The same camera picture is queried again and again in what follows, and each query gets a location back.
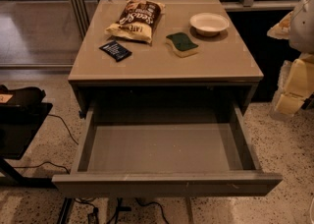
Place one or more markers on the white bowl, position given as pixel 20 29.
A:
pixel 209 24

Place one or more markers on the black side table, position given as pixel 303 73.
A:
pixel 16 136

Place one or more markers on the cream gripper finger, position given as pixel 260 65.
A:
pixel 288 104
pixel 300 80

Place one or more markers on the brown chip bag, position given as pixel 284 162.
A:
pixel 137 21

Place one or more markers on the small black snack packet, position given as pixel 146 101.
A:
pixel 116 51

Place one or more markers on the grey drawer cabinet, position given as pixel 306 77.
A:
pixel 223 59

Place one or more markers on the open grey top drawer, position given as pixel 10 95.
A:
pixel 170 151

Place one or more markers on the black bag with label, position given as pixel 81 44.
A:
pixel 22 97

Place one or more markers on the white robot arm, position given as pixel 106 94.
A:
pixel 297 27

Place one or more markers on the green and yellow sponge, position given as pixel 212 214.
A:
pixel 181 44

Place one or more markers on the black power adapter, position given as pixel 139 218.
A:
pixel 93 216

